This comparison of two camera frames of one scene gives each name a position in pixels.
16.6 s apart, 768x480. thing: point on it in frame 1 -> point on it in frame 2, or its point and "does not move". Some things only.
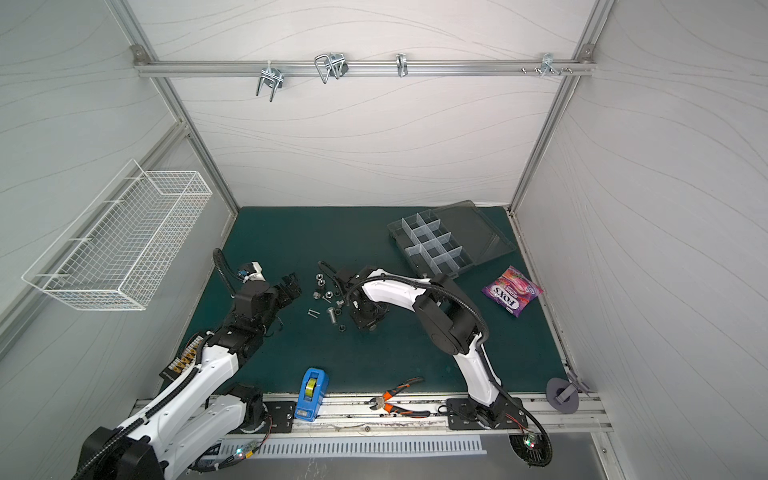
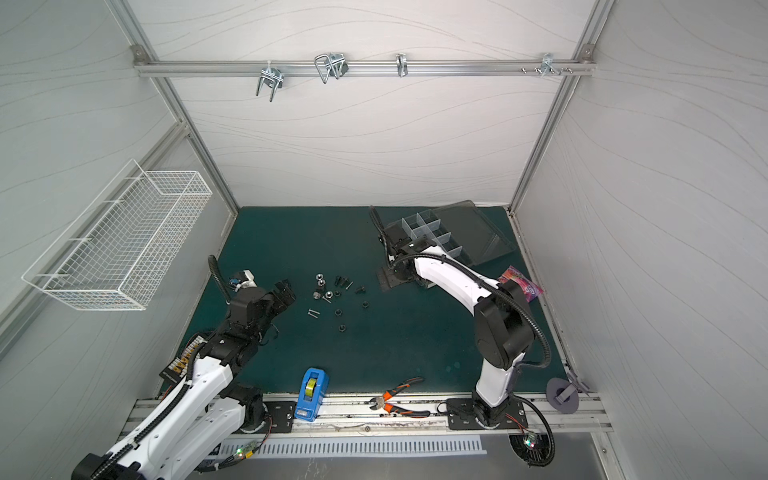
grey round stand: (562, 395) does not move
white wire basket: (113, 254) does not move
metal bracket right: (546, 64) does not move
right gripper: (365, 313) -> (392, 252)
